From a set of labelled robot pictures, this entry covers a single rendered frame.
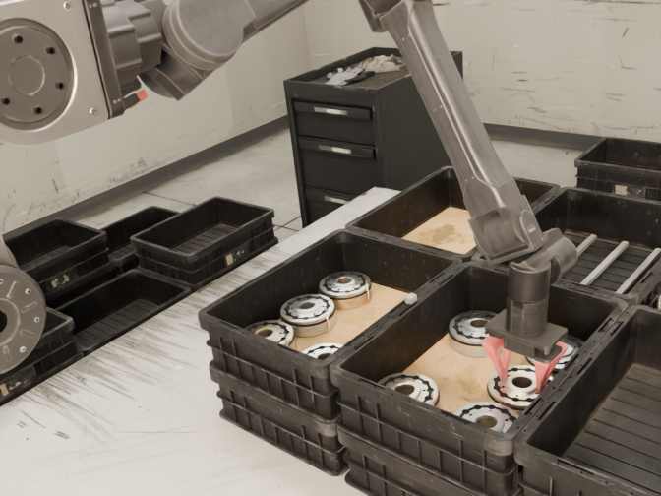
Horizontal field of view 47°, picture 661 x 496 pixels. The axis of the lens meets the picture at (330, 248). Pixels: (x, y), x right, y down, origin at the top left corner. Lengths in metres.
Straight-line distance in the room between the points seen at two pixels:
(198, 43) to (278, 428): 0.74
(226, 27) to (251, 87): 4.45
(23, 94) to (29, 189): 3.63
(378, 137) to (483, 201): 1.74
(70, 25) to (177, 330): 1.12
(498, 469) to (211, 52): 0.62
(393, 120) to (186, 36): 2.09
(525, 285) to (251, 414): 0.55
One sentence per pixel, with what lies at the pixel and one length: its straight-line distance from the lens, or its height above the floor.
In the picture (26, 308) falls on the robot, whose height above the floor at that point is 1.13.
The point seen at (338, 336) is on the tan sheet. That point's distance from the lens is 1.38.
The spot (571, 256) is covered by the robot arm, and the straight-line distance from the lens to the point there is 1.15.
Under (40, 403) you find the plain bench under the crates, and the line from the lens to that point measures 1.64.
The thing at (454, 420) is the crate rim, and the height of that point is 0.93.
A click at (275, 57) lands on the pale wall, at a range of 5.42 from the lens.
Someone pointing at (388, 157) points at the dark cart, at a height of 0.63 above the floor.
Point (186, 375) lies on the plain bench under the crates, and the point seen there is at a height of 0.70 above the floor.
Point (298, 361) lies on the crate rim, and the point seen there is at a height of 0.92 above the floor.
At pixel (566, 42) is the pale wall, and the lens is 4.61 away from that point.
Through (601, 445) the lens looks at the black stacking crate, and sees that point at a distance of 1.15.
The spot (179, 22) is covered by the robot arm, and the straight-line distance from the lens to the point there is 0.78.
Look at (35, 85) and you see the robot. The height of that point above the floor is 1.44.
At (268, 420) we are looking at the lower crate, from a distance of 1.32.
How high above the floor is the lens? 1.57
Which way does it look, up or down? 26 degrees down
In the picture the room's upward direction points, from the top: 6 degrees counter-clockwise
